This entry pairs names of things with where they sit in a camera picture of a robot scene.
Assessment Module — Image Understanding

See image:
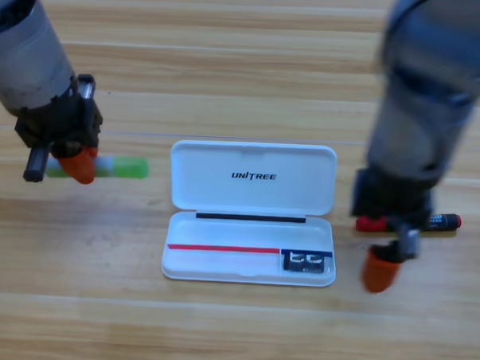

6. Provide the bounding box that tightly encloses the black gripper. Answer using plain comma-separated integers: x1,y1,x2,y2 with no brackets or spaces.
346,166,437,297
11,71,106,186

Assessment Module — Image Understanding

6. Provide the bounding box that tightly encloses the green and white glue stick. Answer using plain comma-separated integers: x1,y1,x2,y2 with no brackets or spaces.
44,152,150,183

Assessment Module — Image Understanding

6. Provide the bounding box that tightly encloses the red black whiteboard marker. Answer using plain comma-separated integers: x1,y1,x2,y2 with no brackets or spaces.
355,208,463,237

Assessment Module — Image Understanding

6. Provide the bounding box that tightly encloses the white Unitree pencil case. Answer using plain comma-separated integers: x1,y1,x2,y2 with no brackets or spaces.
160,138,341,288

